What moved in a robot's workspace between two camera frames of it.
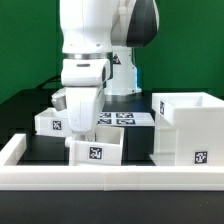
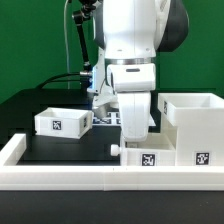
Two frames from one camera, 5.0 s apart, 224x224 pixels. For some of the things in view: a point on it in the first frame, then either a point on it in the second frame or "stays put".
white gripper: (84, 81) -> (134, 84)
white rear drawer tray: (53, 123) stays put
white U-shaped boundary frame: (15, 176) stays put
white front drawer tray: (106, 150) -> (159, 150)
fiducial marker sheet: (125, 119) stays put
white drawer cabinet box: (188, 129) stays put
